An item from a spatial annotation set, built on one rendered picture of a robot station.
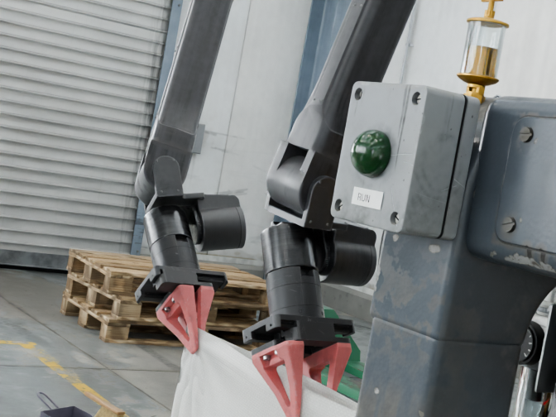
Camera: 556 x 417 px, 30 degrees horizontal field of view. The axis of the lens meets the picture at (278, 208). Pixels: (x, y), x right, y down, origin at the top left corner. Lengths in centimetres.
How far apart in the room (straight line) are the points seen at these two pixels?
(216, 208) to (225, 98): 787
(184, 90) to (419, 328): 80
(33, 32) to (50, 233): 161
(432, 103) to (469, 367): 17
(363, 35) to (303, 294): 27
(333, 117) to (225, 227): 33
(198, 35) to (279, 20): 805
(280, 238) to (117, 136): 767
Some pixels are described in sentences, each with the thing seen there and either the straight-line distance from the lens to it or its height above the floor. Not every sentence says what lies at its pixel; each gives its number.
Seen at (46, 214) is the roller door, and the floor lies 46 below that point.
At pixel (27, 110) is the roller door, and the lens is 844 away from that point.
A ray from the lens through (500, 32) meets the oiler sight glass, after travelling 71.
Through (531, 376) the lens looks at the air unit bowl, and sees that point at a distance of 89.
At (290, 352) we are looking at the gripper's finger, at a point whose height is 109.
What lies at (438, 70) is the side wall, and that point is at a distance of 868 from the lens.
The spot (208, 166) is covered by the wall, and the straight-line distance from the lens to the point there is 920.
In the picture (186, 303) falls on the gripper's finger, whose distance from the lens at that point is 126.
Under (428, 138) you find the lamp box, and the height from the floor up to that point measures 130.
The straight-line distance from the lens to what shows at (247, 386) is 113.
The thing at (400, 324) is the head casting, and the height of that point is 118.
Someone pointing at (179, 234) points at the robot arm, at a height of 115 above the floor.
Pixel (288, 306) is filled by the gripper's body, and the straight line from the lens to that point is 106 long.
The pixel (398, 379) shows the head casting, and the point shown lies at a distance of 69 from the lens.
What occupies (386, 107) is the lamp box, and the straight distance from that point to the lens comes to 65.
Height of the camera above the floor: 127
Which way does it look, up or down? 3 degrees down
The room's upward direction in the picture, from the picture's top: 10 degrees clockwise
